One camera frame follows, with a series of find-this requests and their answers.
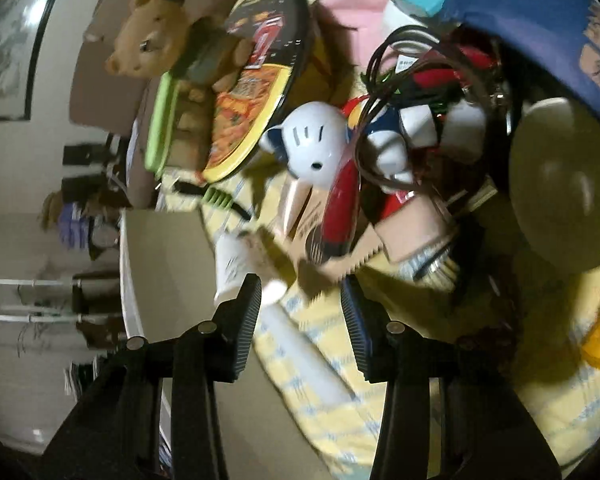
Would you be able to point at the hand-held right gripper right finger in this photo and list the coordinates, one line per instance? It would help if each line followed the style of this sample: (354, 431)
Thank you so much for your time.
(352, 320)

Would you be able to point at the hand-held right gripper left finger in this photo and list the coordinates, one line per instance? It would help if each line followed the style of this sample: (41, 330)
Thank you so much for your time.
(247, 320)

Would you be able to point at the white tube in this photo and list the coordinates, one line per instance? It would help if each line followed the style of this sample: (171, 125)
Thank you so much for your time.
(232, 265)

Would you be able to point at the white cylinder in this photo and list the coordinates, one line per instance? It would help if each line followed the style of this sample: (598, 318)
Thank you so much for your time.
(305, 360)

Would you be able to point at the bristle brush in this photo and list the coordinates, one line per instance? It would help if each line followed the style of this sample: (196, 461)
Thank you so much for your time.
(435, 265)

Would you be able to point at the cardboard box with serrated edge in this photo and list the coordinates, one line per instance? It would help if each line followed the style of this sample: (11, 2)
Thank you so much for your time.
(410, 230)

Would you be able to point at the green comb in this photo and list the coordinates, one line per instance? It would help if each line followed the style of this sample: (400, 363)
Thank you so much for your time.
(217, 197)

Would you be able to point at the white cat figure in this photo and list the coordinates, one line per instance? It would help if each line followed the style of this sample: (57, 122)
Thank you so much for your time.
(310, 135)

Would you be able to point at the yellow checked tablecloth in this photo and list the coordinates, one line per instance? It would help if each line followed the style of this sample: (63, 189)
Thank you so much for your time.
(545, 410)

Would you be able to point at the green tray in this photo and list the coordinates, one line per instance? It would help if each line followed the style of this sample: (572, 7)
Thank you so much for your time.
(157, 125)

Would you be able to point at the black yellow snack packet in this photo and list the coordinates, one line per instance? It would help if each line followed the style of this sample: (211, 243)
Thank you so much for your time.
(250, 100)

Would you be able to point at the white drying rack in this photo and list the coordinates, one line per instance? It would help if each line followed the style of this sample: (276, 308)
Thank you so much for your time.
(30, 282)

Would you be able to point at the white power adapter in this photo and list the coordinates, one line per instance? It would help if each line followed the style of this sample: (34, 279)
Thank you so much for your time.
(465, 130)

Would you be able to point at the round grey plate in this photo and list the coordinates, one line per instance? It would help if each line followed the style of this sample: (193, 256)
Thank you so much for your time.
(565, 180)

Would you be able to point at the brown teddy bear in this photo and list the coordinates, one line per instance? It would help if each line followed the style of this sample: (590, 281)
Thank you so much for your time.
(145, 45)

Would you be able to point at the pink cloth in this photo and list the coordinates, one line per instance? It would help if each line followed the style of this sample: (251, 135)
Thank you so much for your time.
(350, 5)

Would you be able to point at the dark blue bag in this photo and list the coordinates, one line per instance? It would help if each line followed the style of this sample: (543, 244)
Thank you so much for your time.
(520, 10)

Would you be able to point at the framed picture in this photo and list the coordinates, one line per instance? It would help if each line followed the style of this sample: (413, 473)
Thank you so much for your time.
(5, 50)

